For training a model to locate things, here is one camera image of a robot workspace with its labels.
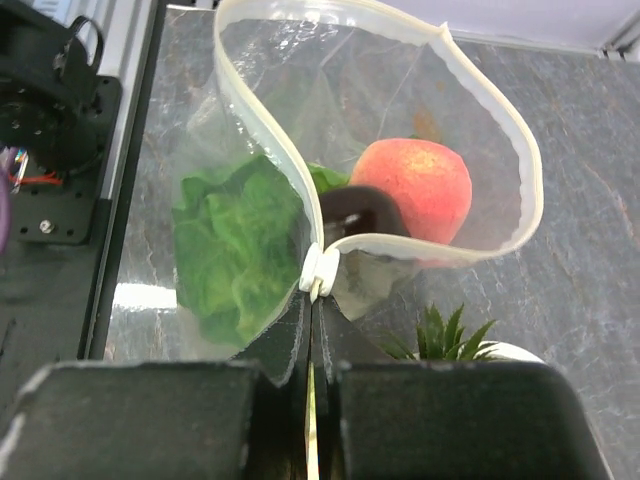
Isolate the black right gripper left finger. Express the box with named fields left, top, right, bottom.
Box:
left=1, top=292, right=311, bottom=479

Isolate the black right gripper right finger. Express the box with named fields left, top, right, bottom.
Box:
left=312, top=298, right=612, bottom=479

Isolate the green toy lettuce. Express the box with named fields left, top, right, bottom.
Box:
left=171, top=153, right=351, bottom=349

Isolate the dark purple toy eggplant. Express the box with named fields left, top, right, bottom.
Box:
left=319, top=185, right=410, bottom=247

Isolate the pink toy peach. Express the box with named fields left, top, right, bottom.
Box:
left=350, top=138, right=472, bottom=245

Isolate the clear dotted zip top bag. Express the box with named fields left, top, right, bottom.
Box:
left=171, top=1, right=544, bottom=358

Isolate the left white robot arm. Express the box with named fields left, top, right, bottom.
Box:
left=1, top=1, right=122, bottom=175

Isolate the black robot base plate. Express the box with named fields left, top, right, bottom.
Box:
left=1, top=78, right=153, bottom=410

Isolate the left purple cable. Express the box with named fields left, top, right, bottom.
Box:
left=0, top=144, right=16, bottom=256

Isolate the aluminium frame rail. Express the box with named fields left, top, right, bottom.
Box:
left=451, top=11, right=639, bottom=63

